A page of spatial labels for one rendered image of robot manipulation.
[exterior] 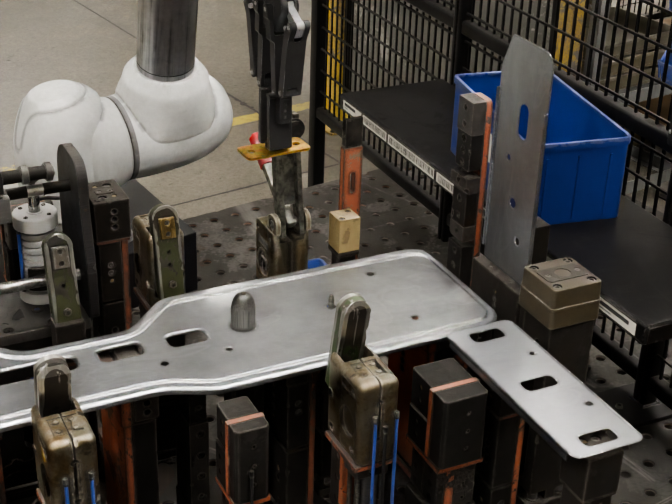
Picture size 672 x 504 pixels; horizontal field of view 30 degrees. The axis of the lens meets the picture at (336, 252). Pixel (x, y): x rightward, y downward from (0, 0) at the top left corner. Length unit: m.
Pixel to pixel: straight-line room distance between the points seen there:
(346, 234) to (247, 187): 2.62
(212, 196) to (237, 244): 1.84
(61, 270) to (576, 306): 0.67
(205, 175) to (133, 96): 2.29
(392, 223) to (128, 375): 1.15
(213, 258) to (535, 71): 0.98
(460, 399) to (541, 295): 0.20
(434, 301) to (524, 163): 0.22
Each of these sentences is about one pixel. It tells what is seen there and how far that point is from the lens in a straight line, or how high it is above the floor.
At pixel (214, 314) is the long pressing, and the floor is 1.00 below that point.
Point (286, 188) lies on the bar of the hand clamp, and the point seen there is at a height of 1.11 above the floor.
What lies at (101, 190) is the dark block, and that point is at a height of 1.12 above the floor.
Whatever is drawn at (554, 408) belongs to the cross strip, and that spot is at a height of 1.00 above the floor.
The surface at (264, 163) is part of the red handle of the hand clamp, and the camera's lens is 1.79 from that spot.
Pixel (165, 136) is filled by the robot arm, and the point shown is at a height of 1.00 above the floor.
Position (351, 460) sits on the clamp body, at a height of 0.93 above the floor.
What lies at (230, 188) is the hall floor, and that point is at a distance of 4.37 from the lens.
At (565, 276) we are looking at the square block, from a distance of 1.67.
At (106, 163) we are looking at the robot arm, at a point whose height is 0.97.
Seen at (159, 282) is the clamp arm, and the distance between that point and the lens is 1.72.
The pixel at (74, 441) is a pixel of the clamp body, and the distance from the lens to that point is 1.37.
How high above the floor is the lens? 1.84
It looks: 28 degrees down
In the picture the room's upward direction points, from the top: 2 degrees clockwise
